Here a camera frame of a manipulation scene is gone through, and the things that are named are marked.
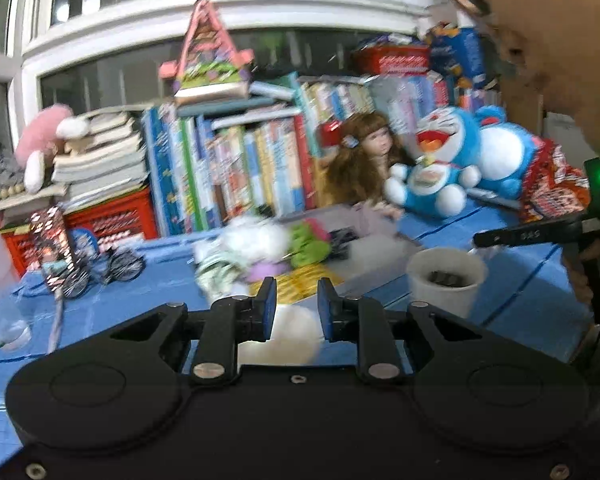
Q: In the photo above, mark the stack of flat books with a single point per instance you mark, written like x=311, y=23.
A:
x=100, y=160

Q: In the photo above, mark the brown-haired doll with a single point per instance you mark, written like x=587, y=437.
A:
x=365, y=155

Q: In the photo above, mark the red mesh basket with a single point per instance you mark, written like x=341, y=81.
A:
x=392, y=60

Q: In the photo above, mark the white fluffy plush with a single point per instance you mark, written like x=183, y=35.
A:
x=255, y=237

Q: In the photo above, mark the green striped pink cloth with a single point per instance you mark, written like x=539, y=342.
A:
x=220, y=270

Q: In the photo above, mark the red plastic crate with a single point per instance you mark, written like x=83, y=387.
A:
x=115, y=220

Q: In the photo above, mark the pink bunny plush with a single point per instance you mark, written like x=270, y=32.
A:
x=40, y=135

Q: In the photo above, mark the white rod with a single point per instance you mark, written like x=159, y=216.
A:
x=495, y=199

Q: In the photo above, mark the row of large picture books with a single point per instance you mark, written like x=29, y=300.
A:
x=230, y=170

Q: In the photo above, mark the green scrunchie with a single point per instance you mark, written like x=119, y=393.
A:
x=305, y=247

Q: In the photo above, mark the large blue white plush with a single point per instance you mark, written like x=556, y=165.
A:
x=507, y=155

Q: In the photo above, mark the white cardboard box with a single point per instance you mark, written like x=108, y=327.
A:
x=375, y=255

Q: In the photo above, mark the round blue badge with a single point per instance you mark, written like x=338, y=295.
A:
x=83, y=241

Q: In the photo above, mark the miniature black bicycle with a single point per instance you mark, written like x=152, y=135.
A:
x=105, y=270

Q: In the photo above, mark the pink toy house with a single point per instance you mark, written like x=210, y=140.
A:
x=207, y=60

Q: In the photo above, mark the grey plush toy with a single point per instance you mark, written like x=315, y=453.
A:
x=2, y=167

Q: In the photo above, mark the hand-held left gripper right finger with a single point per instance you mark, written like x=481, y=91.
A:
x=325, y=310

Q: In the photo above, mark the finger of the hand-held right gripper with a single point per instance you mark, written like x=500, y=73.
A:
x=530, y=234

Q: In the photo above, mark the gold sequined bow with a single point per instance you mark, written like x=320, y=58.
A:
x=310, y=282

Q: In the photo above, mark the blue printed carton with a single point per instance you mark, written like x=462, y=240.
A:
x=455, y=55

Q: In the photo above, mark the plain white paper cup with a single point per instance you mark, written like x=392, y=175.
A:
x=445, y=300

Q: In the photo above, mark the person's right hand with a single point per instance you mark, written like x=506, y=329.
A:
x=577, y=270

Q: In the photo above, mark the blue cat plush with bell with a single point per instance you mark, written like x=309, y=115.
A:
x=440, y=160

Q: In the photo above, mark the red patterned knit blanket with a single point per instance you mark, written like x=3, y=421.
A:
x=555, y=185

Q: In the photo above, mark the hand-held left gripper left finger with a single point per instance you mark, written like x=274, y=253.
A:
x=267, y=310

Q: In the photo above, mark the white window frame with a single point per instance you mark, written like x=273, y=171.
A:
x=130, y=35

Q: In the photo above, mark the smartphone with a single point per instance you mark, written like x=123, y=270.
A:
x=52, y=250

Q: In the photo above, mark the flat books under toy house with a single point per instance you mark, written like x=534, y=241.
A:
x=240, y=102

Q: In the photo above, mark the row of thin paperback books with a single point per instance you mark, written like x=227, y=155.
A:
x=395, y=100

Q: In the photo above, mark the black block in cup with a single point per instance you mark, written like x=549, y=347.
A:
x=447, y=278

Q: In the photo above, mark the paper cup with drawn animals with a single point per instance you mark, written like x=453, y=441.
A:
x=290, y=335

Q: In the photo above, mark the purple plush toy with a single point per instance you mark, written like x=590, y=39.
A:
x=262, y=271

